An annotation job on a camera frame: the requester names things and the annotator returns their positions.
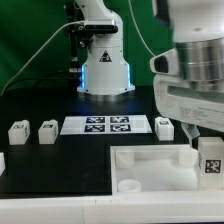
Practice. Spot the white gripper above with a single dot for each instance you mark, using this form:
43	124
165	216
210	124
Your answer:
177	100

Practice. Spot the white square tabletop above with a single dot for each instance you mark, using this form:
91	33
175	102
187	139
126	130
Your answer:
161	168

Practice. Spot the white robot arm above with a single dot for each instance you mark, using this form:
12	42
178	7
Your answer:
189	79

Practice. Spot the white marker base sheet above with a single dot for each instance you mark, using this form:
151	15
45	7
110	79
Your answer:
114	124

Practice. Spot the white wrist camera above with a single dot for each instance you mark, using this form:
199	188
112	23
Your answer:
166	64

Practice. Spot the white front obstacle wall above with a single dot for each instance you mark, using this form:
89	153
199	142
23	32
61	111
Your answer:
146	208

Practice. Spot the white obstacle wall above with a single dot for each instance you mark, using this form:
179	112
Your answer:
3	164
146	208

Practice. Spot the white left obstacle wall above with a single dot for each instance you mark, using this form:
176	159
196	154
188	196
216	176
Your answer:
3	164

